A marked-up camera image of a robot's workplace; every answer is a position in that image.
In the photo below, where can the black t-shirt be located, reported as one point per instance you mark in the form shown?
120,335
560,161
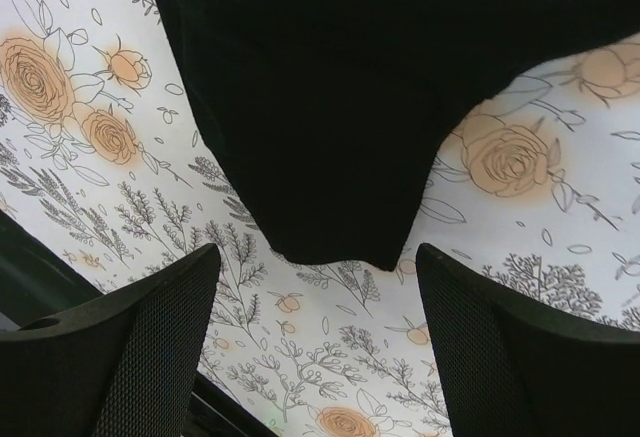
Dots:
325,115

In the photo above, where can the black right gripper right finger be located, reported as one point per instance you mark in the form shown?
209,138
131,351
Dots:
512,366

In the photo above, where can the floral patterned table mat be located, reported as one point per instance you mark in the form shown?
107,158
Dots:
101,160

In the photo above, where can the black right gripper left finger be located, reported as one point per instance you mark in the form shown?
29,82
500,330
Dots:
123,364

